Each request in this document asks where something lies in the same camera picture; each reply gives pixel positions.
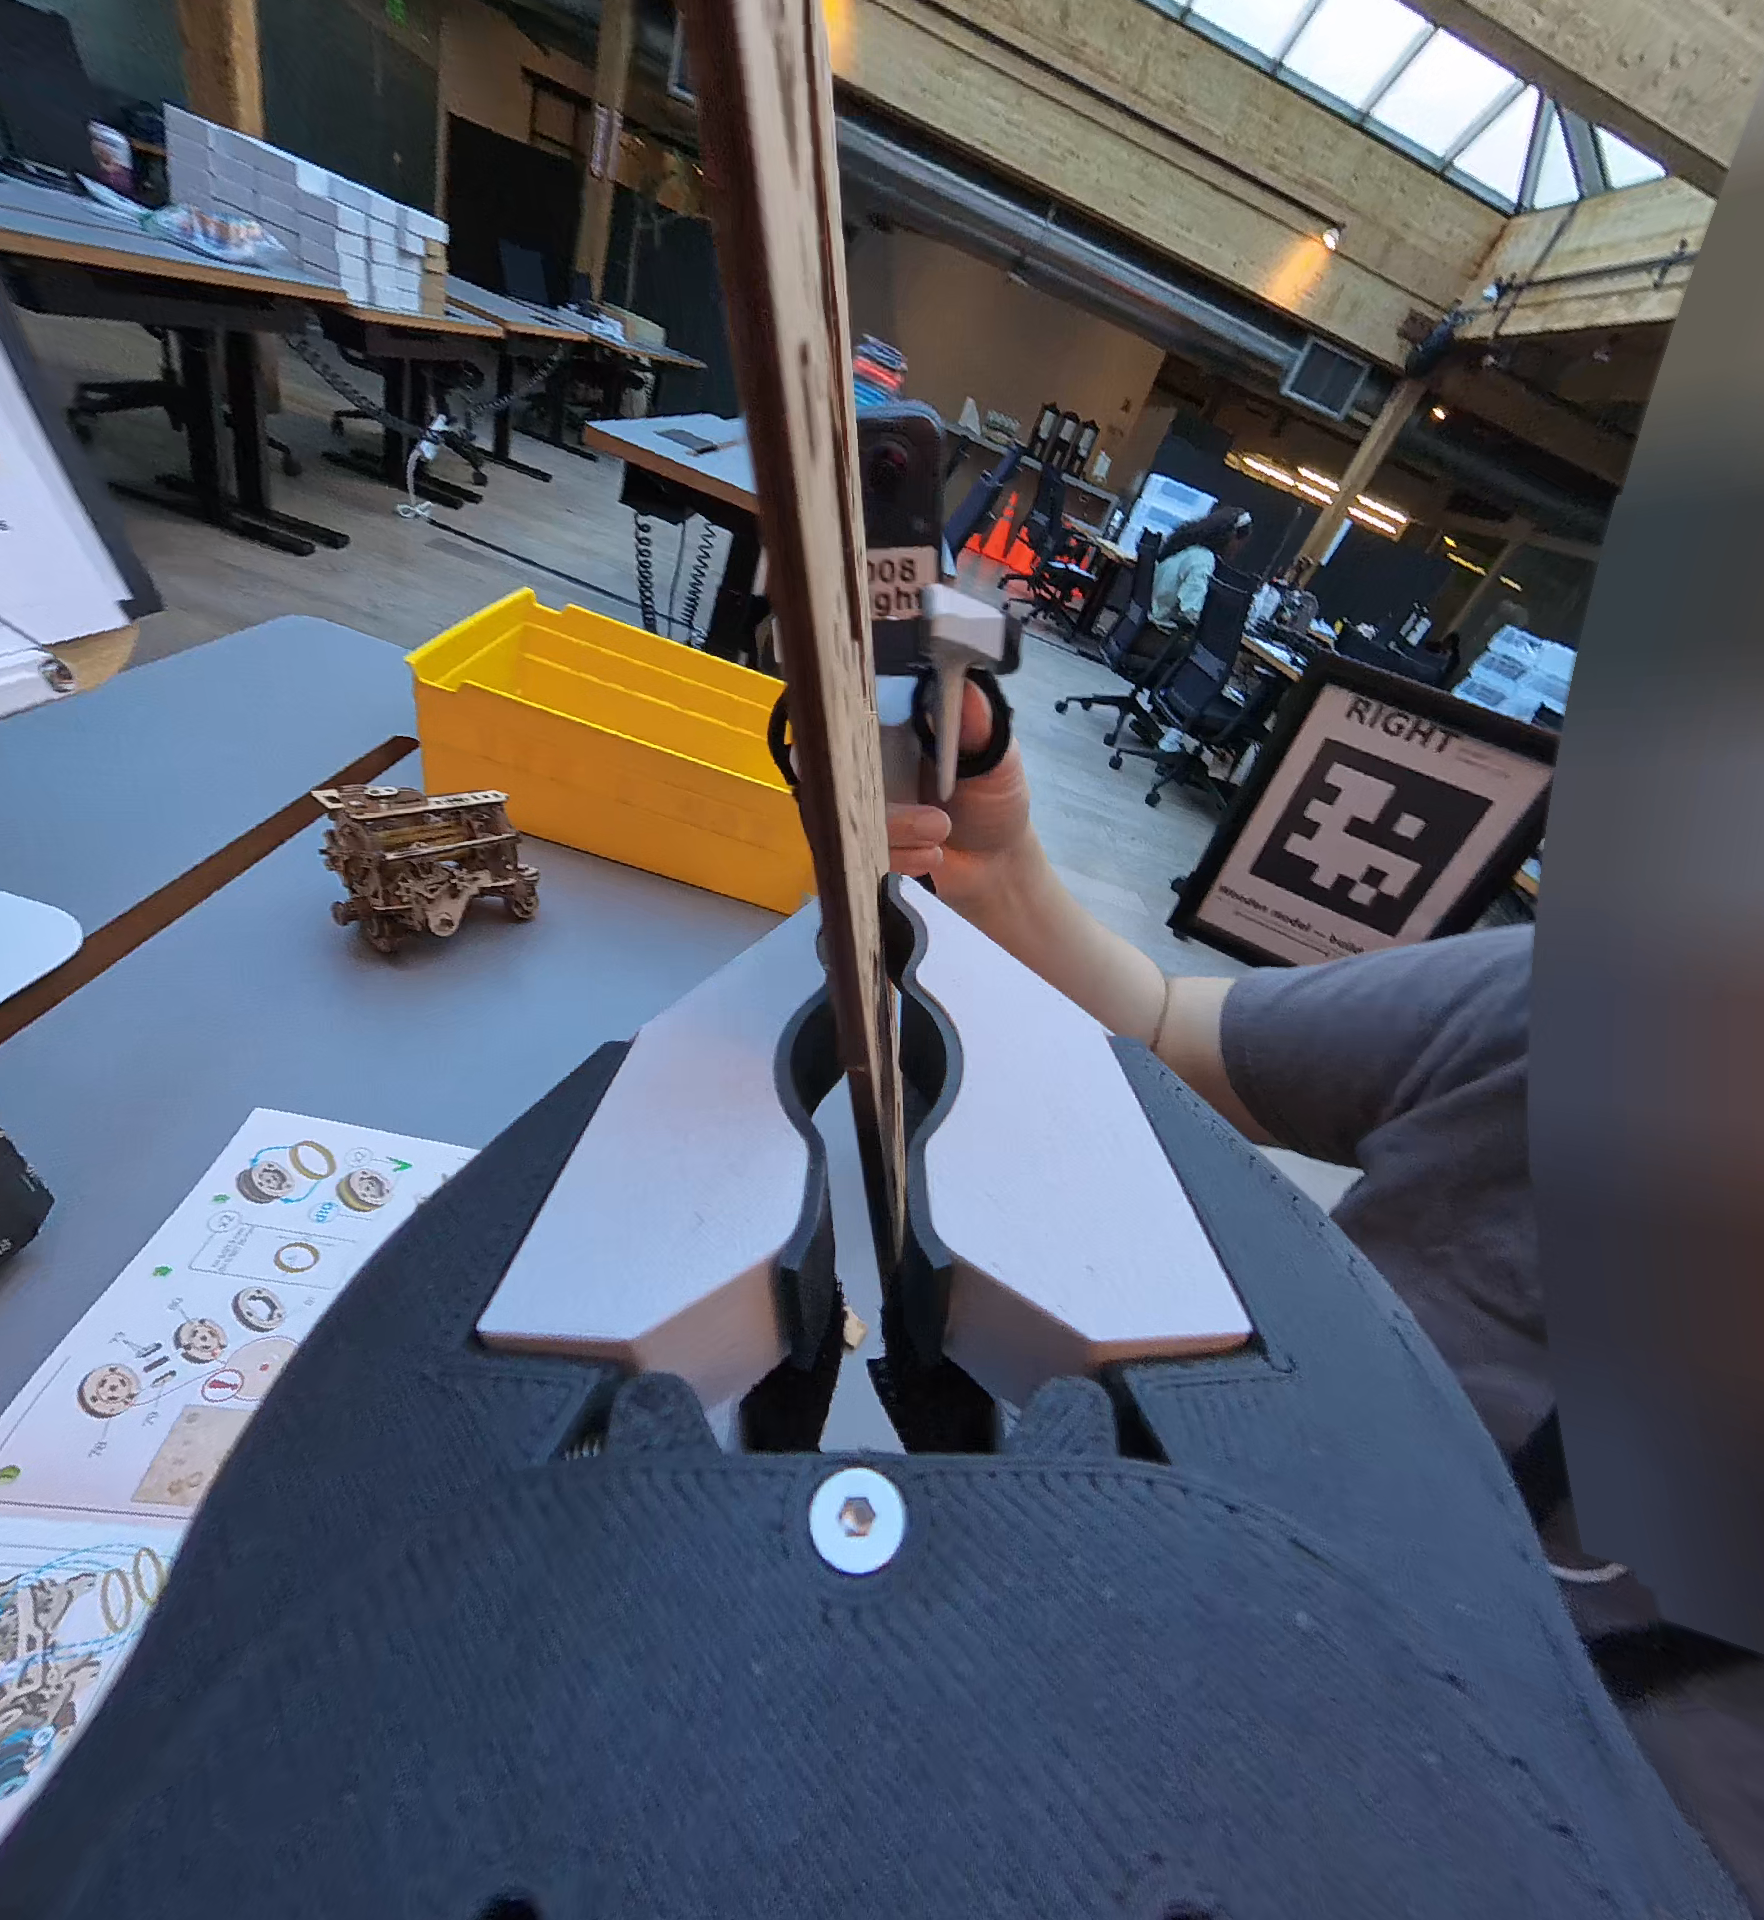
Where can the person's right forearm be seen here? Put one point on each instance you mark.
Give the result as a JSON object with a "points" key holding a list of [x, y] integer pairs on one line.
{"points": [[1108, 991]]}

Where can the grey desk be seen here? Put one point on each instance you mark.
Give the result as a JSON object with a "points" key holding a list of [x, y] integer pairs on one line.
{"points": [[223, 1036]]}

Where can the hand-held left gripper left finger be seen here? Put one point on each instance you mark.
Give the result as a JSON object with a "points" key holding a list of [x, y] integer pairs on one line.
{"points": [[657, 1184]]}

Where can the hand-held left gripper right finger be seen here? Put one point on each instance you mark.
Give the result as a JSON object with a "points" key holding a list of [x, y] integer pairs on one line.
{"points": [[1062, 1201]]}

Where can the framed marker sign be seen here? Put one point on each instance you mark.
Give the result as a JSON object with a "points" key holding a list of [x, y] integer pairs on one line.
{"points": [[1361, 840]]}

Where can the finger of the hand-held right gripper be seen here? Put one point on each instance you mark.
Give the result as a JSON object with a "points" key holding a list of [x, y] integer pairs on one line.
{"points": [[971, 629]]}

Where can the dark computer monitor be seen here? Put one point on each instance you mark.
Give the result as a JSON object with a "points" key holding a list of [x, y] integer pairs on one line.
{"points": [[27, 75]]}

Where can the yellow plastic bin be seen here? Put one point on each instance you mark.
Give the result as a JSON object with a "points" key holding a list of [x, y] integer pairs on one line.
{"points": [[598, 752]]}

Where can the background desk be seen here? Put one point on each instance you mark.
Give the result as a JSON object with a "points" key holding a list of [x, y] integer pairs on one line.
{"points": [[88, 232], [671, 458], [523, 333]]}

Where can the assembly instruction booklet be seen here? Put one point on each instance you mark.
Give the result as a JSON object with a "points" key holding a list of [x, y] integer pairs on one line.
{"points": [[148, 1319]]}

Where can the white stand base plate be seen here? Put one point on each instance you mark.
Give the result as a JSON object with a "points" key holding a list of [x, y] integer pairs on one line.
{"points": [[192, 721]]}

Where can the pile of white packets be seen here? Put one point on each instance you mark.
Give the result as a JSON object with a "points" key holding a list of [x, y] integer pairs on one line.
{"points": [[1513, 669]]}

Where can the person's right hand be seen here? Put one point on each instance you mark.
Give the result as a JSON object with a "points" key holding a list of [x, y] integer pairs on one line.
{"points": [[980, 847]]}

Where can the laser-cut wooden parts sheet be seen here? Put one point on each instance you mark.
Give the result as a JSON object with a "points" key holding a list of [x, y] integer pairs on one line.
{"points": [[799, 525]]}

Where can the person's grey t-shirt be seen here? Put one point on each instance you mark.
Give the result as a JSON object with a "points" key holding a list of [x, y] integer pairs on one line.
{"points": [[1391, 1140]]}

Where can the black office chair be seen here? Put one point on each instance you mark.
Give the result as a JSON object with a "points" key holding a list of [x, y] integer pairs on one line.
{"points": [[1197, 677]]}

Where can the small wooden mechanical model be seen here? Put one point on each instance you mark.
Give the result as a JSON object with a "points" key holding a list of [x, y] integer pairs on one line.
{"points": [[417, 879]]}

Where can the grey ventilation duct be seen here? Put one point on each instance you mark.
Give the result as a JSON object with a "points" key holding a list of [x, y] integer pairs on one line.
{"points": [[1094, 285]]}

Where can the stack of white boxes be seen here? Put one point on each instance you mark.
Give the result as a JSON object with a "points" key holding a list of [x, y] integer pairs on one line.
{"points": [[296, 210]]}

